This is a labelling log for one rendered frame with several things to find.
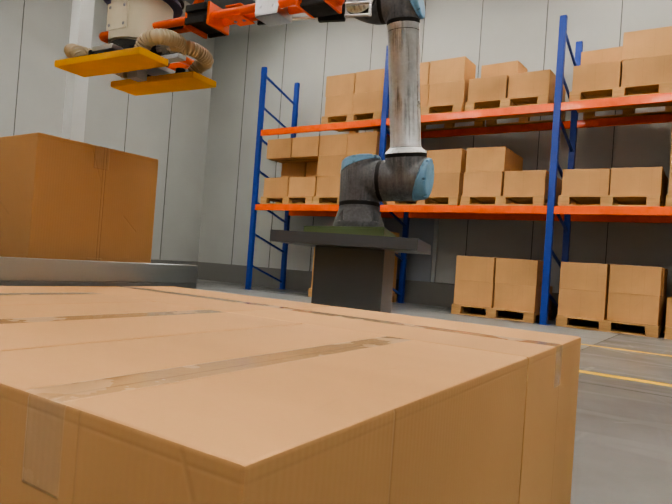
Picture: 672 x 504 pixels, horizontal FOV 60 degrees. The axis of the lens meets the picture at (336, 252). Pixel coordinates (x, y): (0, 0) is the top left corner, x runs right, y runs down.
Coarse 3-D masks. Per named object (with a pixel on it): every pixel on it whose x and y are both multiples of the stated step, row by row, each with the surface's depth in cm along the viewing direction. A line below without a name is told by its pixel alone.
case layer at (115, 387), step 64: (0, 320) 80; (64, 320) 85; (128, 320) 90; (192, 320) 96; (256, 320) 103; (320, 320) 111; (384, 320) 120; (448, 320) 130; (0, 384) 46; (64, 384) 47; (128, 384) 49; (192, 384) 50; (256, 384) 52; (320, 384) 54; (384, 384) 56; (448, 384) 58; (512, 384) 76; (576, 384) 114; (0, 448) 46; (64, 448) 41; (128, 448) 37; (192, 448) 34; (256, 448) 35; (320, 448) 38; (384, 448) 46; (448, 448) 58; (512, 448) 77
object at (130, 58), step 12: (132, 48) 145; (60, 60) 159; (72, 60) 157; (84, 60) 154; (96, 60) 152; (108, 60) 151; (120, 60) 150; (132, 60) 150; (144, 60) 149; (156, 60) 149; (168, 60) 153; (72, 72) 164; (84, 72) 164; (96, 72) 163; (108, 72) 162; (120, 72) 161
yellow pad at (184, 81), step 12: (180, 72) 168; (192, 72) 161; (120, 84) 175; (132, 84) 173; (144, 84) 171; (156, 84) 170; (168, 84) 169; (180, 84) 168; (192, 84) 167; (204, 84) 167
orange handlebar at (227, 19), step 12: (288, 0) 137; (336, 0) 133; (216, 12) 147; (228, 12) 146; (240, 12) 144; (252, 12) 143; (288, 12) 142; (300, 12) 141; (156, 24) 158; (168, 24) 156; (180, 24) 154; (228, 24) 152; (240, 24) 150; (192, 60) 188
